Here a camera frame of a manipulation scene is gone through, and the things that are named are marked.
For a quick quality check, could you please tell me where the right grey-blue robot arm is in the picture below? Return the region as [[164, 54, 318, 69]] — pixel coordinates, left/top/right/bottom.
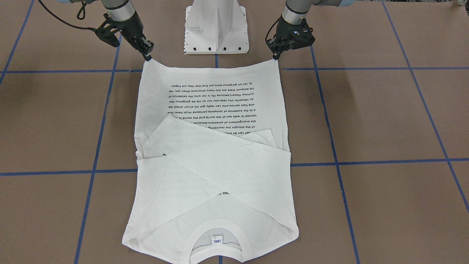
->
[[88, 0, 154, 61]]

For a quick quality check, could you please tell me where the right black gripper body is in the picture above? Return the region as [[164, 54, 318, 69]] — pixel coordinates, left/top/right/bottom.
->
[[95, 12, 154, 61]]

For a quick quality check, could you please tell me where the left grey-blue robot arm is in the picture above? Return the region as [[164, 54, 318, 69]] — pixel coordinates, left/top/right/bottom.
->
[[265, 0, 354, 60]]

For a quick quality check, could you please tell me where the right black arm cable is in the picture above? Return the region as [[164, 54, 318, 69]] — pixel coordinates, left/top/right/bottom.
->
[[38, 0, 107, 32]]

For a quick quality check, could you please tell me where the white long-sleeve printed shirt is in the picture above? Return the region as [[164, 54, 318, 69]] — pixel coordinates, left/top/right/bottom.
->
[[122, 59, 299, 264]]

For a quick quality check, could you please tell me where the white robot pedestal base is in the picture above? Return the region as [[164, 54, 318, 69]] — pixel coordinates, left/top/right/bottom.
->
[[184, 0, 249, 55]]

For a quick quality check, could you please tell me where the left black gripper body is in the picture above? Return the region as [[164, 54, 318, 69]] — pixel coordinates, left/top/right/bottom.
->
[[265, 17, 315, 60]]

